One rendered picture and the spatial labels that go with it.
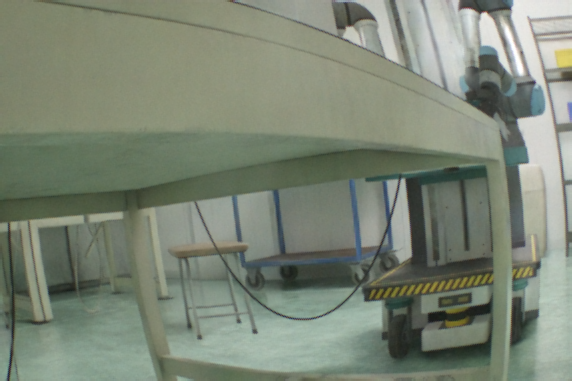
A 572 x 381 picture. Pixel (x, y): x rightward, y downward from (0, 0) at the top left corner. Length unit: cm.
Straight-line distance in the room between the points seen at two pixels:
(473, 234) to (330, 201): 274
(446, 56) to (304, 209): 296
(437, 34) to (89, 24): 203
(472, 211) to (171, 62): 191
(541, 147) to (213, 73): 394
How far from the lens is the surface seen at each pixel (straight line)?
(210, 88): 31
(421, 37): 224
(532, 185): 381
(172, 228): 583
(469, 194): 214
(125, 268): 589
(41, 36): 23
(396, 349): 196
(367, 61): 51
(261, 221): 507
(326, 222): 477
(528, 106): 186
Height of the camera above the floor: 61
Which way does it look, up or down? 1 degrees up
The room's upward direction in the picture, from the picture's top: 7 degrees counter-clockwise
